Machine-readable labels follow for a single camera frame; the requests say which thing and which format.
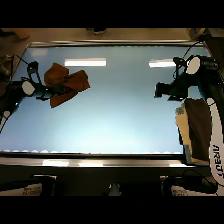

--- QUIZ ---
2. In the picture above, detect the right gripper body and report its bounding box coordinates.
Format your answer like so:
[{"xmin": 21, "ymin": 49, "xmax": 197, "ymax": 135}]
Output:
[{"xmin": 154, "ymin": 81, "xmax": 175, "ymax": 100}]

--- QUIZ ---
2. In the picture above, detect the light blue garment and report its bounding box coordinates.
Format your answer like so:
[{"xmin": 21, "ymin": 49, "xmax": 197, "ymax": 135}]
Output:
[{"xmin": 182, "ymin": 143, "xmax": 195, "ymax": 165}]

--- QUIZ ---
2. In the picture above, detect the dark brown garment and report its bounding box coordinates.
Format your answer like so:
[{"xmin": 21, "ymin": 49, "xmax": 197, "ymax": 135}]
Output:
[{"xmin": 184, "ymin": 97, "xmax": 213, "ymax": 163}]

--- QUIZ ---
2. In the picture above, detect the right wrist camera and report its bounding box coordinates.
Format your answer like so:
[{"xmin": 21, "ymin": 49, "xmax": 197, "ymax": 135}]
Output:
[{"xmin": 172, "ymin": 56, "xmax": 187, "ymax": 81}]

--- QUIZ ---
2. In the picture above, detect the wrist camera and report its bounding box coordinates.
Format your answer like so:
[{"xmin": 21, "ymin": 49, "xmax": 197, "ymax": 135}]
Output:
[
  {"xmin": 172, "ymin": 56, "xmax": 187, "ymax": 81},
  {"xmin": 26, "ymin": 60, "xmax": 41, "ymax": 84}
]

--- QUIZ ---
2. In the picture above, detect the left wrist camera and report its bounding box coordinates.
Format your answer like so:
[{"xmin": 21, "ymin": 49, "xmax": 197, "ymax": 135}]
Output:
[{"xmin": 26, "ymin": 60, "xmax": 41, "ymax": 84}]

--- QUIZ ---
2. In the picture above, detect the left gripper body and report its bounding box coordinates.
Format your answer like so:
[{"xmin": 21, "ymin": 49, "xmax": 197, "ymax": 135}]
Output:
[{"xmin": 37, "ymin": 84, "xmax": 56, "ymax": 101}]

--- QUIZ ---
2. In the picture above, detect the brown T-shirt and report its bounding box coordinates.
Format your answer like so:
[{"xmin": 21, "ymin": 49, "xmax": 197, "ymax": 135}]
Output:
[{"xmin": 43, "ymin": 62, "xmax": 92, "ymax": 109}]

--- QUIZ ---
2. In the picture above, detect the silver frame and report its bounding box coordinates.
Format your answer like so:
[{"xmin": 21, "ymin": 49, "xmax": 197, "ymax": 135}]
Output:
[{"xmin": 0, "ymin": 152, "xmax": 224, "ymax": 197}]

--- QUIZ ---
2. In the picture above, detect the beige garment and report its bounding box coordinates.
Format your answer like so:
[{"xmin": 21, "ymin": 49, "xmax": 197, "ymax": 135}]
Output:
[{"xmin": 175, "ymin": 103, "xmax": 192, "ymax": 147}]

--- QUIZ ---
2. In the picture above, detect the black cable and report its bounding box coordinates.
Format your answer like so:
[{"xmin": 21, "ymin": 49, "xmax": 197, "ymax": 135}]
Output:
[
  {"xmin": 182, "ymin": 168, "xmax": 219, "ymax": 188},
  {"xmin": 11, "ymin": 54, "xmax": 30, "ymax": 85}
]

